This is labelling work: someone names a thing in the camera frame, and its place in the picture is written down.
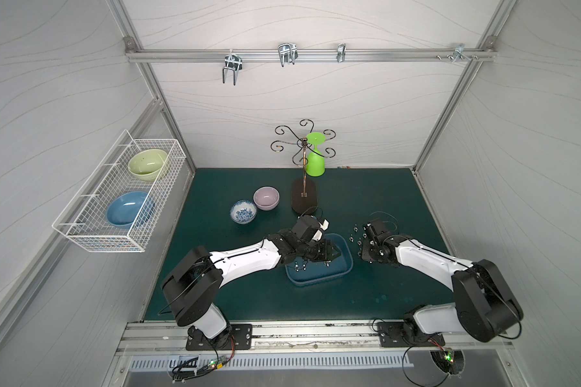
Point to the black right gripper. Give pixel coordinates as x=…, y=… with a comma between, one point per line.
x=365, y=244

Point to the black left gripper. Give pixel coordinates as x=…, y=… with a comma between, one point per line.
x=321, y=249

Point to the blue plastic storage box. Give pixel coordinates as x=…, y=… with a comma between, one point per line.
x=303, y=273

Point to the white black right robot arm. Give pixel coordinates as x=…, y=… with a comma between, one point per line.
x=484, y=306

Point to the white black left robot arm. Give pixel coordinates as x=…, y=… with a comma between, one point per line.
x=192, y=286

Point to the copper cup tree stand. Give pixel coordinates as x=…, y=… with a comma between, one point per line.
x=304, y=198

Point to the pink ceramic bowl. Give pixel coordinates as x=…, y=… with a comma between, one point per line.
x=266, y=198

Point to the green plastic goblet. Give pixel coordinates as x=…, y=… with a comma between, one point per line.
x=315, y=161

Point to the blue floral ceramic bowl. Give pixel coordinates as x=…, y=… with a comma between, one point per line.
x=243, y=212

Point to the light green bowl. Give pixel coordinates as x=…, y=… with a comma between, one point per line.
x=149, y=165

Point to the metal double hook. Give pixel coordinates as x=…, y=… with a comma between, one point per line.
x=288, y=54
x=233, y=64

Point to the metal single hook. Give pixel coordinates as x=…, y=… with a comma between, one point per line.
x=341, y=53

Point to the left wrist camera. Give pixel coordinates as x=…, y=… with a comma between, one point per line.
x=309, y=228

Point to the white slotted cable duct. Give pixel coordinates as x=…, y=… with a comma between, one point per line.
x=278, y=361

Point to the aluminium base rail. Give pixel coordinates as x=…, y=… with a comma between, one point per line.
x=266, y=337

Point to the metal hook bracket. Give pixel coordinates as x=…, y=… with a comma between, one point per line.
x=458, y=55

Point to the white wire wall basket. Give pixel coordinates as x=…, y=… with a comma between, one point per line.
x=84, y=223

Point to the aluminium top rail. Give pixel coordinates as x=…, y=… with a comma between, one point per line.
x=328, y=55

